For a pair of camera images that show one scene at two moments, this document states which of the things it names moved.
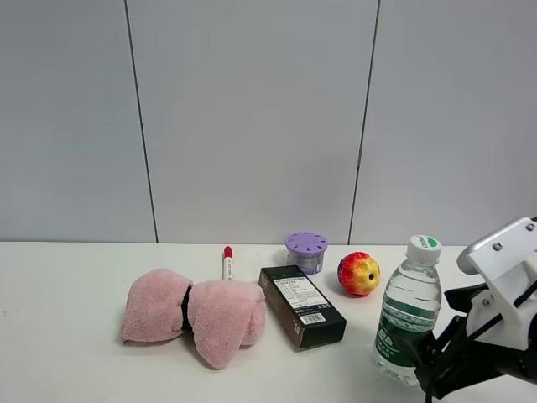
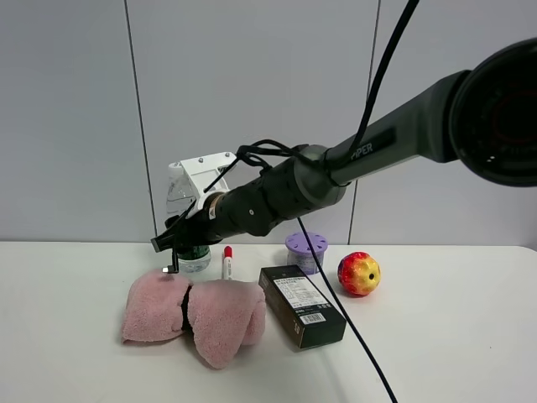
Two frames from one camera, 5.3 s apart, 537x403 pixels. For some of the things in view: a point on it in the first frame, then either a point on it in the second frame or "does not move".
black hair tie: x=185 y=325 does not move
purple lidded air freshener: x=306 y=249 does not move
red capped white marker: x=228 y=263 does not move
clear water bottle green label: x=410 y=311 → x=179 y=199
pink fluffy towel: x=225 y=315 does not move
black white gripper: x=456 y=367 → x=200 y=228
